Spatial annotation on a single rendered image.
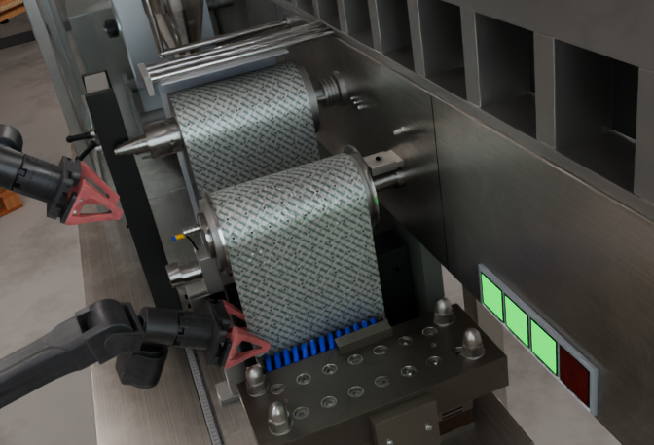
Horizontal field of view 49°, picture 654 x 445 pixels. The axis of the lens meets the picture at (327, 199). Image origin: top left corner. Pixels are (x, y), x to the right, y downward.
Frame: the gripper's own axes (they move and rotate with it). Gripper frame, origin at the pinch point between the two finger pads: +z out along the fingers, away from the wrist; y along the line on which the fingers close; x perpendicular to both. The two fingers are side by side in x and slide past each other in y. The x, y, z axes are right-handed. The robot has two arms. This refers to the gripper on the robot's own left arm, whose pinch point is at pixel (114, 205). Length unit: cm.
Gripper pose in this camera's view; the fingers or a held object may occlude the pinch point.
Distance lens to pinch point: 114.3
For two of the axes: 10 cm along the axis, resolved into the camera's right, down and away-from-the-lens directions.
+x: 4.7, -8.6, -2.0
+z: 8.2, 3.4, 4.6
